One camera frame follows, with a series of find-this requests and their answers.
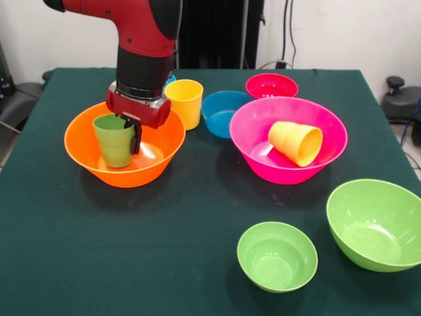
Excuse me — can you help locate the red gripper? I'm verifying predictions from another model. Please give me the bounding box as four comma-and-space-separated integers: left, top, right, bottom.
105, 80, 172, 156

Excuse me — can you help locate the ridged green cup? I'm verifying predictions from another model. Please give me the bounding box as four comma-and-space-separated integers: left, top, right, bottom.
92, 114, 136, 169

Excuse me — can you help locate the large orange bowl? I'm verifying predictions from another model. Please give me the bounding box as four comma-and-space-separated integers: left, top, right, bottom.
64, 101, 187, 189

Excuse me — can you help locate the ridged yellow cup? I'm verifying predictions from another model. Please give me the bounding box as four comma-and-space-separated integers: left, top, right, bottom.
268, 120, 324, 168

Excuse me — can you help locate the smooth yellow cup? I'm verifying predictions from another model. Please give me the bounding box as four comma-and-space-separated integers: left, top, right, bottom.
164, 78, 204, 131

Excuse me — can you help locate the dark blue bowl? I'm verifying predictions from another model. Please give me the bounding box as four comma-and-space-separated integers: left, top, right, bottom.
201, 90, 256, 140

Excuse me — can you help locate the large pink bowl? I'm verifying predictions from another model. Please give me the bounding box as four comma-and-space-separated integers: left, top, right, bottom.
229, 96, 349, 186

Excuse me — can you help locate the small red bowl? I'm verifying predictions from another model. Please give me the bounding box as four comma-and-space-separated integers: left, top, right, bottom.
245, 72, 299, 100

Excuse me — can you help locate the dark green tablecloth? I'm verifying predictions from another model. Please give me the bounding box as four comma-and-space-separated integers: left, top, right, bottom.
0, 67, 421, 316

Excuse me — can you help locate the small green bowl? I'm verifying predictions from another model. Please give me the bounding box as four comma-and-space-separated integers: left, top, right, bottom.
237, 221, 319, 294

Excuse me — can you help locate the large green bowl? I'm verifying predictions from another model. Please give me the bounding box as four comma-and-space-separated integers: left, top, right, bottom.
326, 178, 421, 273

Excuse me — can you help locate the grey cable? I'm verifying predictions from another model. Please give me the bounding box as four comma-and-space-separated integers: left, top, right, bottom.
259, 60, 294, 70

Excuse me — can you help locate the black wall cable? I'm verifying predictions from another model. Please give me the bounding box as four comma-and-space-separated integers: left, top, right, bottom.
289, 0, 297, 66
280, 0, 288, 64

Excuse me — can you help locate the blue cable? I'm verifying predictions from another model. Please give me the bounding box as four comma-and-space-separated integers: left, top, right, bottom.
400, 98, 421, 145

